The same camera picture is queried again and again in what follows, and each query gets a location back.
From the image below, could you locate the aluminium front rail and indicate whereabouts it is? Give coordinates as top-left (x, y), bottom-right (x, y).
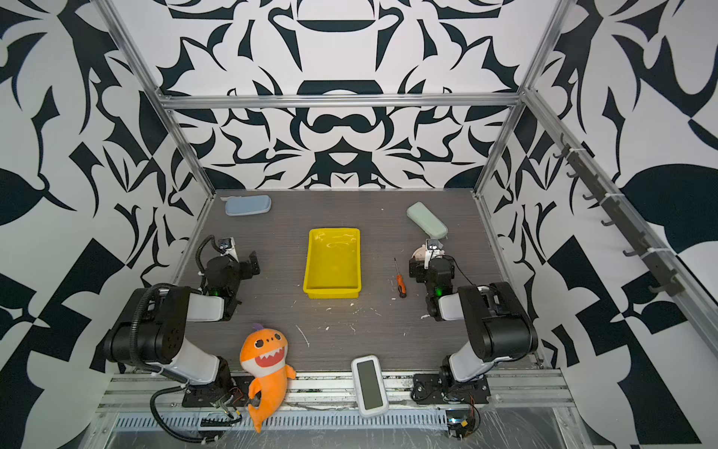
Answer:
top-left (93, 370), bottom-right (577, 436)

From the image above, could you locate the orange shark plush toy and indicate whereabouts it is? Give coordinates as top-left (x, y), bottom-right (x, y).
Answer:
top-left (240, 325), bottom-right (297, 433)

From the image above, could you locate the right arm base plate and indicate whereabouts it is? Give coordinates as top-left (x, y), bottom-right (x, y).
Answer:
top-left (409, 373), bottom-right (491, 405)

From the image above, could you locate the orange handled screwdriver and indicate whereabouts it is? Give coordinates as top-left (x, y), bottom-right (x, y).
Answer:
top-left (394, 259), bottom-right (408, 299)

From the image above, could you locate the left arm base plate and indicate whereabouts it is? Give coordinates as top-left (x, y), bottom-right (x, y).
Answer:
top-left (181, 374), bottom-right (254, 408)

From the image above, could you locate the yellow plastic bin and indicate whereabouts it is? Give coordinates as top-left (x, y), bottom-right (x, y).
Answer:
top-left (303, 228), bottom-right (362, 299)

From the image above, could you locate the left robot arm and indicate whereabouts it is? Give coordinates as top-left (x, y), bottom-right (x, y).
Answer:
top-left (103, 252), bottom-right (261, 389)

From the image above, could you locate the black corrugated cable conduit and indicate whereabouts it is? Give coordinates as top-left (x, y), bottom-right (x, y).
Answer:
top-left (147, 384), bottom-right (243, 445)

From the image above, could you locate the black wall hook rail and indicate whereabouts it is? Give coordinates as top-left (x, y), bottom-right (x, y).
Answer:
top-left (553, 134), bottom-right (685, 297)

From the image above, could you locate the white framed tablet device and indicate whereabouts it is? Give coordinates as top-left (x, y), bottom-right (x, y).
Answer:
top-left (351, 355), bottom-right (389, 418)

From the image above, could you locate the pink round clock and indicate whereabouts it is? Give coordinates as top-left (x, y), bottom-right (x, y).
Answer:
top-left (412, 245), bottom-right (427, 262)

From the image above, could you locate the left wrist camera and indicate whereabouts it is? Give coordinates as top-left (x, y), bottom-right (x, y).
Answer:
top-left (217, 238), bottom-right (235, 254)

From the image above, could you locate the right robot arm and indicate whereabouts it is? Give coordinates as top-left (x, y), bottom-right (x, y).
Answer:
top-left (409, 254), bottom-right (539, 385)

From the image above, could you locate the green pencil case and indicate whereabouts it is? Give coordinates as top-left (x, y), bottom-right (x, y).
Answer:
top-left (407, 202), bottom-right (448, 239)

